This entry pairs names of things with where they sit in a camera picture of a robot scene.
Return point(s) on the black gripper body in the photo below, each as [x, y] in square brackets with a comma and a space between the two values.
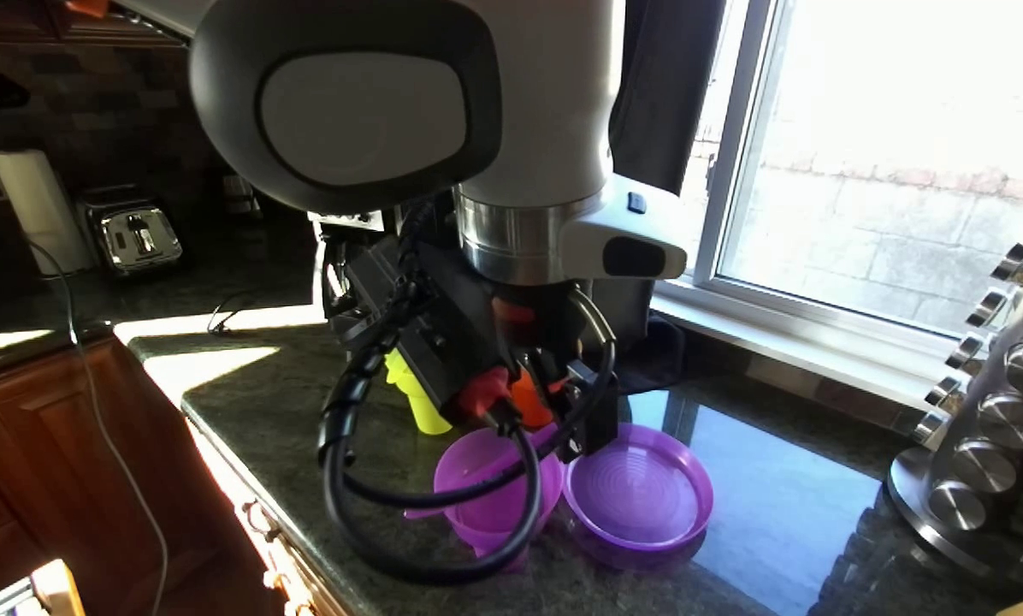
[467, 339]

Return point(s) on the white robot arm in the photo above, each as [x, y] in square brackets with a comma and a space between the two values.
[340, 109]

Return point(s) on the orange plastic cup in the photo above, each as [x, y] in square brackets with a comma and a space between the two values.
[525, 397]

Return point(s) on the yellow-green plastic cup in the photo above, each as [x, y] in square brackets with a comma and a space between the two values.
[421, 410]

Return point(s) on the wooden knife block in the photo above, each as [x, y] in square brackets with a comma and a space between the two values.
[57, 591]

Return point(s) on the purple plastic plate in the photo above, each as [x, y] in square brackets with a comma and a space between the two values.
[640, 502]

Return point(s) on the silver toaster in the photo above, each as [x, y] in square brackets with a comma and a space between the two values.
[133, 231]

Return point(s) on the wooden base cabinet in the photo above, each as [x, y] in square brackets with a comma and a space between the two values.
[100, 469]

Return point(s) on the white paper towel roll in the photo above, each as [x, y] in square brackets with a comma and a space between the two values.
[41, 214]

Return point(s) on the window frame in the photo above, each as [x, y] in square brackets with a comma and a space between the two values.
[858, 175]

